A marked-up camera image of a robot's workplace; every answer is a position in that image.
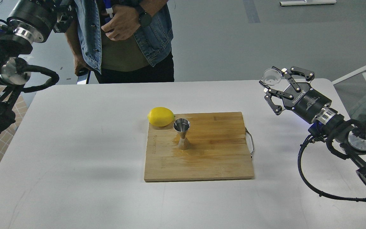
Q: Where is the yellow lemon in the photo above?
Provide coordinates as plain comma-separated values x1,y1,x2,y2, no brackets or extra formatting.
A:
147,107,175,127

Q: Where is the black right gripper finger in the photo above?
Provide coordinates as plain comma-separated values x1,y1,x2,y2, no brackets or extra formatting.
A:
259,80,295,115
271,66,314,96

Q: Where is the bystander in denim jacket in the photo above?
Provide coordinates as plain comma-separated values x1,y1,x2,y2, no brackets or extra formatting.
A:
65,0,175,84

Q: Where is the bystander right hand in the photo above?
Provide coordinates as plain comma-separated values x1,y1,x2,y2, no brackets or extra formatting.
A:
73,54,93,76

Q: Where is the white floor bar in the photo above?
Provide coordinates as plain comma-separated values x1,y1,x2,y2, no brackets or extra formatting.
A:
279,0,337,6

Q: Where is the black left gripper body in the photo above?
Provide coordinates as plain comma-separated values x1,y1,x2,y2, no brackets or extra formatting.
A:
7,0,57,43

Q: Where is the wooden cutting board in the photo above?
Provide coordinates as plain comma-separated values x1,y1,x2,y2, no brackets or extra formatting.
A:
144,112,254,182

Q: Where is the steel double jigger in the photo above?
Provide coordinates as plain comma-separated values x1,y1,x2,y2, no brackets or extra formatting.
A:
173,118,190,150

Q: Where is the bystander left hand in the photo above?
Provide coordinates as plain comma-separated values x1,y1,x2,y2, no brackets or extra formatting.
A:
101,4,140,41

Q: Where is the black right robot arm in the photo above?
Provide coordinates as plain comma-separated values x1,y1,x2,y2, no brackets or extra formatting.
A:
259,66,366,202

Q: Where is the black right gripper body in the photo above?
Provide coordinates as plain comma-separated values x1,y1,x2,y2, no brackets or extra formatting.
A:
283,83,332,124

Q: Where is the clear glass cup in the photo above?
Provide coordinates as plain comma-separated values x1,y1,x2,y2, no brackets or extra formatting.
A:
261,67,283,86

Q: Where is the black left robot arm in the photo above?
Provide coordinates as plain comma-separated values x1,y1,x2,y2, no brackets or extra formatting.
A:
0,0,75,133

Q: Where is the black smartphone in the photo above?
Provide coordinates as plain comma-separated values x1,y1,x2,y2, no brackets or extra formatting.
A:
76,68,91,85

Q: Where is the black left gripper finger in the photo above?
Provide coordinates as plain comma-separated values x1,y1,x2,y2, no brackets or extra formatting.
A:
53,0,75,33

